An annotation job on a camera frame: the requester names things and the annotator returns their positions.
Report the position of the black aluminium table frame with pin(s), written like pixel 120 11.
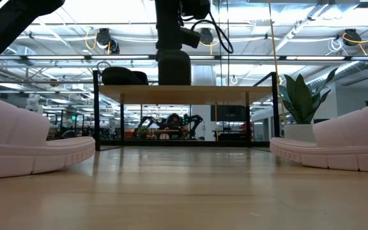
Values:
pixel 187 143

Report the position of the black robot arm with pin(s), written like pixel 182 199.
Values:
pixel 193 119
pixel 145 120

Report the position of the pink slide sandal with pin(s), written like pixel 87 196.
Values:
pixel 347 150
pixel 27 153

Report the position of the green snake plant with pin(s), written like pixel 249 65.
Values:
pixel 302 102

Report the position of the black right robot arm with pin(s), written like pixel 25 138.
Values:
pixel 195 8

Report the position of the wooden shoe rack table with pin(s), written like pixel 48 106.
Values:
pixel 184 94

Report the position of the white robot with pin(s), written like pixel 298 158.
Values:
pixel 34 102

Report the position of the black flat screen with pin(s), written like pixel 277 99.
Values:
pixel 228 113

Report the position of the white plant pot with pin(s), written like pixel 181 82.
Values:
pixel 299 132

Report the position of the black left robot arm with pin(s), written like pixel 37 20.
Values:
pixel 8 28

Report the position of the person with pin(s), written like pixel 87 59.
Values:
pixel 173 121

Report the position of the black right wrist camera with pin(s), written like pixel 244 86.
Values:
pixel 188 36

